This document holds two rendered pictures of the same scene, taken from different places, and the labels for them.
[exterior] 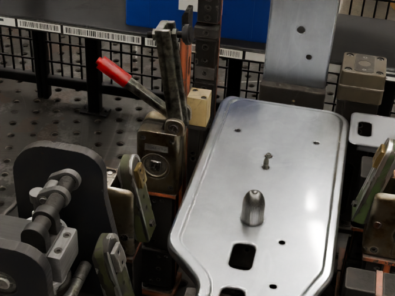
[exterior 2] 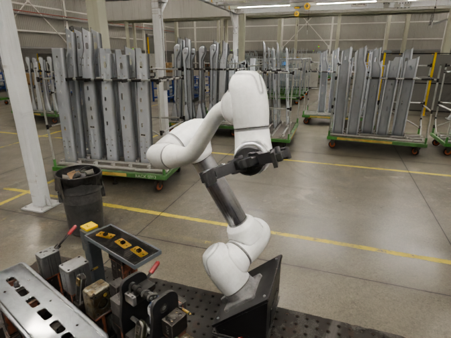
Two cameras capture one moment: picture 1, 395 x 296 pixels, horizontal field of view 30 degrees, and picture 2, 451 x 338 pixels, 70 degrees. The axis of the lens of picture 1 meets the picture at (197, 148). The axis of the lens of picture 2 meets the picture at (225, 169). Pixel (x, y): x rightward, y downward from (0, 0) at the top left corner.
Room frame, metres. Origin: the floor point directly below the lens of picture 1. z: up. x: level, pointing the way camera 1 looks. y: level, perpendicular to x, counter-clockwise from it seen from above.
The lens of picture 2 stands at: (1.26, -0.53, 1.94)
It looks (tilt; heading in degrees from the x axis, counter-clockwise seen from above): 19 degrees down; 117
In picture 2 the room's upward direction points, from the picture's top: straight up
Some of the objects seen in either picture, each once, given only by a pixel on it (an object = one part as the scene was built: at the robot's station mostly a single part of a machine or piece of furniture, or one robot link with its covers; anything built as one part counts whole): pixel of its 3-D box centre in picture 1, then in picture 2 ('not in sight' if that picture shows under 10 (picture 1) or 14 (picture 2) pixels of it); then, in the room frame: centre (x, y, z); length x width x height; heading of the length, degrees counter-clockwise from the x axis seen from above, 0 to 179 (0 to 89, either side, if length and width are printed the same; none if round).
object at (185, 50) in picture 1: (182, 142); not in sight; (1.04, 0.03, 0.95); 0.03 x 0.01 x 0.50; 169
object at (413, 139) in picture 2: not in sight; (378, 106); (1.03, 7.15, 0.88); 1.91 x 1.00 x 1.76; 5
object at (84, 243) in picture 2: not in sight; (95, 267); (0.04, 0.41, 0.92); 0.08 x 0.08 x 0.44; 79
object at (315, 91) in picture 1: (284, 152); not in sight; (1.17, -0.17, 0.85); 0.12 x 0.03 x 0.30; 79
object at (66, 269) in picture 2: not in sight; (81, 302); (0.17, 0.21, 0.90); 0.13 x 0.10 x 0.41; 79
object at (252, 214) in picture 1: (253, 209); not in sight; (0.79, -0.08, 1.02); 0.03 x 0.03 x 0.07
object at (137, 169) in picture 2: not in sight; (119, 125); (-2.54, 3.24, 0.88); 1.93 x 1.01 x 1.76; 14
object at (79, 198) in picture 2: not in sight; (82, 200); (-1.72, 1.74, 0.36); 0.54 x 0.50 x 0.73; 98
